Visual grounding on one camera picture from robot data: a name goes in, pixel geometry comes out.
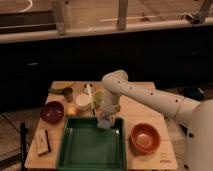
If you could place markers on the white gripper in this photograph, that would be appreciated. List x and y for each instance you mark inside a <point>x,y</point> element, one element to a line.
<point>107,114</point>

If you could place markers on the blue grey sponge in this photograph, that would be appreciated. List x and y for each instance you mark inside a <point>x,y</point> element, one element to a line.
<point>104,124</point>

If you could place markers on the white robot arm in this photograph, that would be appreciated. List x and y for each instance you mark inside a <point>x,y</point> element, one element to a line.
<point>196,116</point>

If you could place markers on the green plastic tray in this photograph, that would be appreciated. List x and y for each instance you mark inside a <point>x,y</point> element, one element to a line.
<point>85,147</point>

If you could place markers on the light green cup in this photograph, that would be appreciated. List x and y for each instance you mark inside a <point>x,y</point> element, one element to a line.
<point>97,98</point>

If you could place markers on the white cup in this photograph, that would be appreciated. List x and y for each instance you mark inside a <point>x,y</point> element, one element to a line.
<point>83,102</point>

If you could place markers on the small orange fruit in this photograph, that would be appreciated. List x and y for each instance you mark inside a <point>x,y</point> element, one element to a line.
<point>72,111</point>

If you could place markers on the orange bowl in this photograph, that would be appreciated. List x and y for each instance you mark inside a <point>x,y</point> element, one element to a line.
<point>145,138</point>

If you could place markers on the green vegetable toy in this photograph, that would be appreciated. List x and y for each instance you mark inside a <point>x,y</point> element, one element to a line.
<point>55,91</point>

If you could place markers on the dark red bowl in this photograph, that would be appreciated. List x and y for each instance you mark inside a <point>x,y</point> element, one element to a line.
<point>52,112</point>

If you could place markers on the wooden block with black brush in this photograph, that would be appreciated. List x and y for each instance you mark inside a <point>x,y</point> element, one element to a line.
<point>42,142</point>

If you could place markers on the black stand left of table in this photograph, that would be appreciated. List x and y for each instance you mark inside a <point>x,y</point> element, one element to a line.
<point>23,132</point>

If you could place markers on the blue object on floor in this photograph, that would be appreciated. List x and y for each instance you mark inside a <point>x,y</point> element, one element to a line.
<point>193,93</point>

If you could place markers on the white handled utensil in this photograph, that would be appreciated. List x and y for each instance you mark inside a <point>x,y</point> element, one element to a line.
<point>91,99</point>

